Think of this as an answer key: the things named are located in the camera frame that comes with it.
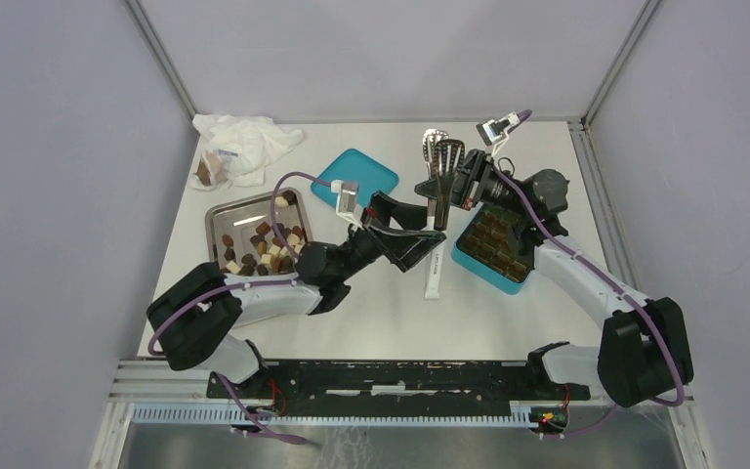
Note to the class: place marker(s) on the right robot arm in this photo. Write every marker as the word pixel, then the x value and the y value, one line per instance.
pixel 643 353

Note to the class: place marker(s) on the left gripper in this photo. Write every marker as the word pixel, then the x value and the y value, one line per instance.
pixel 402 249

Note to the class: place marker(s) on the plastic bag with chocolate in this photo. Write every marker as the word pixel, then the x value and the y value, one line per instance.
pixel 213 170

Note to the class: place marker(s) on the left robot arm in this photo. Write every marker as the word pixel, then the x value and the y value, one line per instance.
pixel 192 319

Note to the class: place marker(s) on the steel tray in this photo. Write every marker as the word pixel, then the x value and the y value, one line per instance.
pixel 257 235

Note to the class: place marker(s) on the metal serving tongs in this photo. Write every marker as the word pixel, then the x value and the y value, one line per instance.
pixel 443 157

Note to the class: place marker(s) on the teal chocolate box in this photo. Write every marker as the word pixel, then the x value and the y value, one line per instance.
pixel 484 250

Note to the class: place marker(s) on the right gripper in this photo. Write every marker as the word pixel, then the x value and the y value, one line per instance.
pixel 442 188

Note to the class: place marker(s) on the white crumpled cloth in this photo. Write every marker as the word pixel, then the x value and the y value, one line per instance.
pixel 258 141

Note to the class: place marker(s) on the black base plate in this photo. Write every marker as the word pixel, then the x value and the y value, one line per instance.
pixel 308 388

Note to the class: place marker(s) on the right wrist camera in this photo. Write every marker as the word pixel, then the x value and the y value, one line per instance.
pixel 494 131

